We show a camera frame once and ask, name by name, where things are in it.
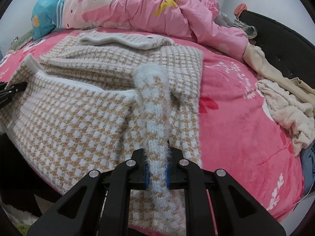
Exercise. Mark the black padded headboard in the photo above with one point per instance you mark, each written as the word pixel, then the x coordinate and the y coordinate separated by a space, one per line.
pixel 283 41

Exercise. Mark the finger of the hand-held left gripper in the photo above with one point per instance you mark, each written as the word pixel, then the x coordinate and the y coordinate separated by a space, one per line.
pixel 18 86

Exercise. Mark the cream fluffy cloth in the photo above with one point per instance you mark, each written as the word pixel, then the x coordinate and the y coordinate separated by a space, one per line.
pixel 290 113

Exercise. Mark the beige white houndstooth knit cardigan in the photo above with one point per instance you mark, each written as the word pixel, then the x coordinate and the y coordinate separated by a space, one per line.
pixel 86 127

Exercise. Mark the orange cloth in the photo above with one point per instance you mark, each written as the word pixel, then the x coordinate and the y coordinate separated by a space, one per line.
pixel 240 9

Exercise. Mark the grey-green patterned cloth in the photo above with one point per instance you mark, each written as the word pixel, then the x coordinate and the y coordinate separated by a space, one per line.
pixel 23 39

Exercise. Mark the plaid cloth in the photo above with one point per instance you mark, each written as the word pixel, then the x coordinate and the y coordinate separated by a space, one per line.
pixel 248 29

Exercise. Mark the person's left leg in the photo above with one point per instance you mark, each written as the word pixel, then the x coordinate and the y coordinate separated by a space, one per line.
pixel 14 172

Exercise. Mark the green fluffy rug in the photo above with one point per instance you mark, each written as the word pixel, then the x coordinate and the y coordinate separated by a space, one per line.
pixel 17 216

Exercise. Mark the pink floral blanket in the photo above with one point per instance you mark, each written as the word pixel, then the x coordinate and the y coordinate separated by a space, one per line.
pixel 233 127

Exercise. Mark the grey cloth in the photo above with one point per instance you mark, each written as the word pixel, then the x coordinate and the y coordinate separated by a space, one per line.
pixel 224 19

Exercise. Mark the blue garment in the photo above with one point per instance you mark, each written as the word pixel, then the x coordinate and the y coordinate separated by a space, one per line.
pixel 308 162

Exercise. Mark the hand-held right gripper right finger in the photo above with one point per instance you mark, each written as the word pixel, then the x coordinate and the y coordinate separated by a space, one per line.
pixel 167 177

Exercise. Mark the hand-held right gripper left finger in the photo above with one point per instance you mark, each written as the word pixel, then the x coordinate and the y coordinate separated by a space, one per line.
pixel 147 177

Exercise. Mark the pink cartoon print duvet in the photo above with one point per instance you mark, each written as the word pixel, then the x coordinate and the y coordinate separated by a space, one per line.
pixel 147 14

